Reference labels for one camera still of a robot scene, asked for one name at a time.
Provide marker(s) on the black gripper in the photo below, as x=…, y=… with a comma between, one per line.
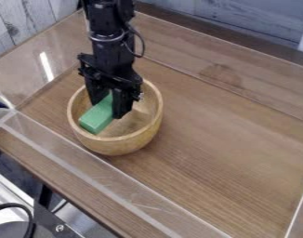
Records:
x=107, y=70

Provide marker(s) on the green rectangular block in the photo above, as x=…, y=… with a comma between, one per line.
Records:
x=99, y=116

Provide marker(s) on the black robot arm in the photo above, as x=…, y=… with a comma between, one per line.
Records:
x=108, y=22

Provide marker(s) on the brown wooden bowl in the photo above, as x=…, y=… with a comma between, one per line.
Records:
x=127, y=134

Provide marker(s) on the black table leg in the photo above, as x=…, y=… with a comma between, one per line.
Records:
x=46, y=197

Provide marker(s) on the clear acrylic enclosure wall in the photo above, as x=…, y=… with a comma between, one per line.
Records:
x=221, y=174

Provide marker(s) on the black metal base plate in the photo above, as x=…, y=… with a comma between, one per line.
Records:
x=48, y=226

